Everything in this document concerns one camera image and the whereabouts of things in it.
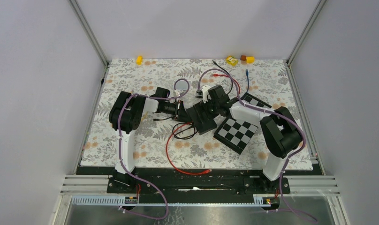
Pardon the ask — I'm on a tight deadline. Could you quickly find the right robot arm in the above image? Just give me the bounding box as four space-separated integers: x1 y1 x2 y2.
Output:
187 85 306 193

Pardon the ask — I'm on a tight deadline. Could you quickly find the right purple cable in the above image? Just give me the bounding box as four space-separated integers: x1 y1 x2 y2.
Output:
197 68 318 223

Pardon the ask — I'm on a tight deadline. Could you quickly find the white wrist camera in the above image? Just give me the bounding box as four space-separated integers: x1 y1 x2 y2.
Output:
174 90 184 98
196 85 211 103

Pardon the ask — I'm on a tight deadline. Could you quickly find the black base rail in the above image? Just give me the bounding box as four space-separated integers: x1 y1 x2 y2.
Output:
64 167 321 204

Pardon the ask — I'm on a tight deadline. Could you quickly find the purple cable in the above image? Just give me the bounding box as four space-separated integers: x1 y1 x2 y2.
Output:
117 78 190 220
197 68 318 223

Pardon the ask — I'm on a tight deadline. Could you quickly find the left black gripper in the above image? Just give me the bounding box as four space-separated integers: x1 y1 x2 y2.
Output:
163 100 192 124

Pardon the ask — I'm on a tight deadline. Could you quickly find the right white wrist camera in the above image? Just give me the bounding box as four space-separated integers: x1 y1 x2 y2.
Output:
196 85 211 103

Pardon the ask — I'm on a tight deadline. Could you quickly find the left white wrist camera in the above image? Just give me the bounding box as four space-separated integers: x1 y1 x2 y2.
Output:
174 90 184 98

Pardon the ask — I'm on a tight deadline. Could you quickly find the black router box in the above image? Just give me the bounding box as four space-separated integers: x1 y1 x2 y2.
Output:
187 102 217 135

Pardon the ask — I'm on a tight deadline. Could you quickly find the yellow block right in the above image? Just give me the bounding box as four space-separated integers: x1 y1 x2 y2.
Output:
245 56 255 64

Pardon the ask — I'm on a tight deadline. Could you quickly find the yellow block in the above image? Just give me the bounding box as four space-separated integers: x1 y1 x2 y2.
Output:
245 56 255 64
136 56 143 65

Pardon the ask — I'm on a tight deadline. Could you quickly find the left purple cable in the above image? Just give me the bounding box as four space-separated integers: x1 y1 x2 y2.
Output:
117 78 190 220

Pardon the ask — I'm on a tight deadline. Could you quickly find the black ethernet cable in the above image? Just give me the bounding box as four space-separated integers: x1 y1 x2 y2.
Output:
212 60 234 95

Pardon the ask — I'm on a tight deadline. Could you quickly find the black looped cable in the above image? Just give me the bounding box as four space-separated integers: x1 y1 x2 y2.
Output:
152 115 199 140

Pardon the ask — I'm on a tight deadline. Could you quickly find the yellow patterned cube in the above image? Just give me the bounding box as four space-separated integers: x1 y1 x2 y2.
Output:
226 56 239 66

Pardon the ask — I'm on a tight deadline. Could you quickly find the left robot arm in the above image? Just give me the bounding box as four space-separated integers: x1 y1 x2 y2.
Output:
108 87 191 193

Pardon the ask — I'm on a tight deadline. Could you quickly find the checkered chess board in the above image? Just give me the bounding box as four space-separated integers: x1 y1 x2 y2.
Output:
213 92 273 155

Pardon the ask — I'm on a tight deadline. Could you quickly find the yellow block left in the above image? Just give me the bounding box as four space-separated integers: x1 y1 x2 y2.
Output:
136 56 143 65

